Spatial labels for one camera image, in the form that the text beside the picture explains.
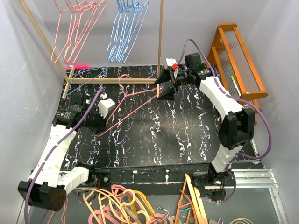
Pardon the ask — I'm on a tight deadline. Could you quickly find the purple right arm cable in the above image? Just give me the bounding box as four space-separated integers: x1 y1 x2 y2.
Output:
178 39 273 203

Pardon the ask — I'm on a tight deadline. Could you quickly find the orange wooden shelf rack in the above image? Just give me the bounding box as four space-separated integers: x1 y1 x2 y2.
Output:
207 23 268 113

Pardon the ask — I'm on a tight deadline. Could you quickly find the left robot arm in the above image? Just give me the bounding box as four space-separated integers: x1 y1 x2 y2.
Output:
18 93 116 211

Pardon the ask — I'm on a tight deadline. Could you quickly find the pink hanger on glass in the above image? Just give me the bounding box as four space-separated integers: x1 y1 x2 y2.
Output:
61 198 68 224

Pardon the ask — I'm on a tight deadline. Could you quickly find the wooden clothes rack frame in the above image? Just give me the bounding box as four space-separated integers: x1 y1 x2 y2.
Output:
18 0 164 100

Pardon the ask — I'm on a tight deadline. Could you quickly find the pink plastic marker strip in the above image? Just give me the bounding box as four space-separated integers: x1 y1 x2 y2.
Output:
65 66 90 70

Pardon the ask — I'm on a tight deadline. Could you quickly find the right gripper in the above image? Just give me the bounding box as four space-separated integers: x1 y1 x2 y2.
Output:
155 67 192 101

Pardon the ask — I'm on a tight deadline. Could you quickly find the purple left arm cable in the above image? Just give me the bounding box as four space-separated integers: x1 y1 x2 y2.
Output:
24 86 106 224

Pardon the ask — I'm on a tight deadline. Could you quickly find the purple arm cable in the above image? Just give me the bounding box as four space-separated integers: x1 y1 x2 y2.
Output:
178 39 273 203
24 86 106 224

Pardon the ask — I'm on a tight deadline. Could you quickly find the pink wire hanger hung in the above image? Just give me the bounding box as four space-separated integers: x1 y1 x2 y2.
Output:
50 0 82 64

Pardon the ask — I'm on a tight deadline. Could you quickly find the pile of plastic hangers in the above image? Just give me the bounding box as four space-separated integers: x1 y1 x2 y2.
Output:
79 184 175 224

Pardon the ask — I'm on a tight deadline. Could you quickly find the pink wire hanger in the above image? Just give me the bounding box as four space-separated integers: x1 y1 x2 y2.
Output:
96 74 162 137
66 0 106 63

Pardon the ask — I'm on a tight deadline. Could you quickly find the green white pen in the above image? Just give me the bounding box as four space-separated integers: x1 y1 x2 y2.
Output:
231 76 241 97

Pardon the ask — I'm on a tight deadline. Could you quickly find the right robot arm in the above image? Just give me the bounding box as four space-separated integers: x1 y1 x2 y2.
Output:
155 53 255 186

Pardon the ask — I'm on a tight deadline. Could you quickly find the light blue wire hanger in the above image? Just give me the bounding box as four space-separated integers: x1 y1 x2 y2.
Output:
113 0 140 63

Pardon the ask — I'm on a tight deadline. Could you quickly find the blue hanger hung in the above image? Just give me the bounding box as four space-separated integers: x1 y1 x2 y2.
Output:
106 0 136 63
120 0 149 64
116 0 148 63

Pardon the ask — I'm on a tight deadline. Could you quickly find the wooden hangers pile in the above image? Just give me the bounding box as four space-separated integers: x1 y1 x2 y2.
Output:
174 173 252 224

